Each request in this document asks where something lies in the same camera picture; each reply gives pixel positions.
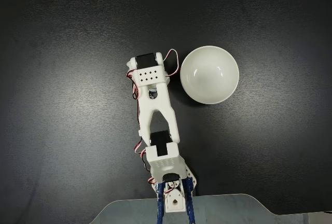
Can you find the white bowl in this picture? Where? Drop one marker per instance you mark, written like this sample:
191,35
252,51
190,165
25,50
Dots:
207,78

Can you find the blue clamp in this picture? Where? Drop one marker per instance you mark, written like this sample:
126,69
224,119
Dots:
160,203
190,203

